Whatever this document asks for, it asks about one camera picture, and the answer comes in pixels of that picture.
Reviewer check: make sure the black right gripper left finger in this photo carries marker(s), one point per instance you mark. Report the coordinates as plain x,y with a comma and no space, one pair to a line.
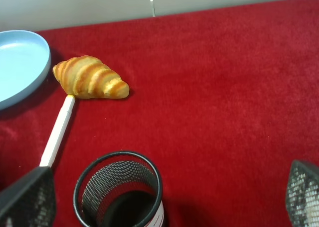
30,201

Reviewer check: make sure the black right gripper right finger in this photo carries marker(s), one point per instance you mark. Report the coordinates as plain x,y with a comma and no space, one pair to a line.
302,194

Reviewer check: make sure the black mesh pen holder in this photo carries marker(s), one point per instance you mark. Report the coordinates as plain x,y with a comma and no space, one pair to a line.
120,189

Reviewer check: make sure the white marker pen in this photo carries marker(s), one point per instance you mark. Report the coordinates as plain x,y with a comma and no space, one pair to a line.
57,133

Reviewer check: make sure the red velvet tablecloth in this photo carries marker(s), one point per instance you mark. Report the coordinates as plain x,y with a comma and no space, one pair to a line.
221,101

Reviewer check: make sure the croissant bread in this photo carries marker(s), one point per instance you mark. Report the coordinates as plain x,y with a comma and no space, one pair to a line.
87,77

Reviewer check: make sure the light blue plate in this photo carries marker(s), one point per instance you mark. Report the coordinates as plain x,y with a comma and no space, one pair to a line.
25,60

